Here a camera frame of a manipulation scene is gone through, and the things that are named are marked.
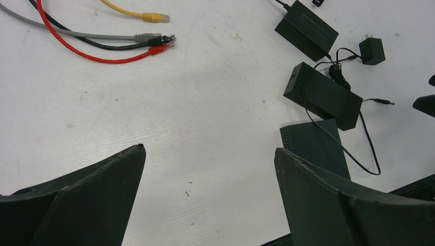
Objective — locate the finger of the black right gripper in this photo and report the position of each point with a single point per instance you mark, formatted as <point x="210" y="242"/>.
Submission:
<point x="425" y="104"/>

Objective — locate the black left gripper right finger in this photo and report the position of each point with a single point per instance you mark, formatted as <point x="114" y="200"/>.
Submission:
<point x="323" y="208"/>

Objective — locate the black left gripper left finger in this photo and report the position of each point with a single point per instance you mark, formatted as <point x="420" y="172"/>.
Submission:
<point x="90" y="206"/>

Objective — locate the black Mercury switch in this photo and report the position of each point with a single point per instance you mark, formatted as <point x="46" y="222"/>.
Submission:
<point x="314" y="142"/>

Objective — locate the black power brick adapter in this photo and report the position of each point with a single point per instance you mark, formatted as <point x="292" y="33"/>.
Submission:
<point x="306" y="31"/>

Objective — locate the small black wall plug adapter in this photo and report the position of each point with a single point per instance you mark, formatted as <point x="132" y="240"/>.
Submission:
<point x="372" y="50"/>

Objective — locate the ribbed black network switch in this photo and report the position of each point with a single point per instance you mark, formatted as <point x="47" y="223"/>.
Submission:
<point x="322" y="96"/>

